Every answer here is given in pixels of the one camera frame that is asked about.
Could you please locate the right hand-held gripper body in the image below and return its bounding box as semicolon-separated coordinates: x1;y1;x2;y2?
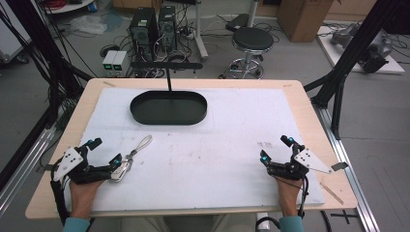
266;143;334;182

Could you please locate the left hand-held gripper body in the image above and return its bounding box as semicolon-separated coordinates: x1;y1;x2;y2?
52;144;114;186

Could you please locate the silver key fob with lanyard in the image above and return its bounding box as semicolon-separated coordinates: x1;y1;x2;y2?
110;134;154;184

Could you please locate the person's right hand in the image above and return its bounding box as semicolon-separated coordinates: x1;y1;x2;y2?
275;175;305;218

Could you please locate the person's left hand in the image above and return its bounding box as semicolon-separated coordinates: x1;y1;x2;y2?
69;179;106;220

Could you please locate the small grey metal tab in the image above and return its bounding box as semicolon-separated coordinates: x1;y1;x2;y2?
331;161;350;172

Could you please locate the thin wooden strip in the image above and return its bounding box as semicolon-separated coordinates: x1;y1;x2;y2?
319;181;345;206

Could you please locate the white table mat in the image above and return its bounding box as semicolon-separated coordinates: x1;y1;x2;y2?
63;86;326;213

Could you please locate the black oval tray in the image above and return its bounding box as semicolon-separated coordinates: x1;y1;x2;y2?
130;90;208;127

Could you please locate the white power supply unit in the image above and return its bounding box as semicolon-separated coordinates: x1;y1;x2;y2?
111;50;131;78
102;49;119;78

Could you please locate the black T-shaped stand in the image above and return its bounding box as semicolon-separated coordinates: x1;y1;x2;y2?
130;61;204;93

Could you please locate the black round stool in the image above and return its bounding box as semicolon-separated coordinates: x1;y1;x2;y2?
218;26;276;80

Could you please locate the clear plastic bag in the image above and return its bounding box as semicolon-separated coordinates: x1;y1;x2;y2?
69;14;107;36

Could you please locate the large black computer tower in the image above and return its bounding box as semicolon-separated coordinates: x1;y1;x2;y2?
128;7;160;63

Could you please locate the cardboard box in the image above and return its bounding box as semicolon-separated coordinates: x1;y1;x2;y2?
277;0;335;44

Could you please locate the white floor board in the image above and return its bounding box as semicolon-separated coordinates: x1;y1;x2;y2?
316;25;406;76

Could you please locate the grey robot part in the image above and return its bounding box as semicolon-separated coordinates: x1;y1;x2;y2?
331;22;395;73

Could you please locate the black flat floor pedal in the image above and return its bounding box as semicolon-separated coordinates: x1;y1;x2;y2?
224;13;251;33

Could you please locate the slim black computer tower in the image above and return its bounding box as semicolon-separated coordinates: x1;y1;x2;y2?
158;5;179;52

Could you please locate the white desk leg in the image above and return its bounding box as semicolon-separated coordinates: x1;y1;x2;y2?
192;0;210;63

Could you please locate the right hand-held gripper cable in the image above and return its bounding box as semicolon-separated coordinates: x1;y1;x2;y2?
297;175;310;220

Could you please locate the aluminium rail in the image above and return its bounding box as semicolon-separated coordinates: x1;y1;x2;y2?
0;125;58;211
312;103;382;232

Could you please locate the black metal frame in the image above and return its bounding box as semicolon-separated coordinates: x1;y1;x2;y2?
304;0;410;140
0;0;95;191

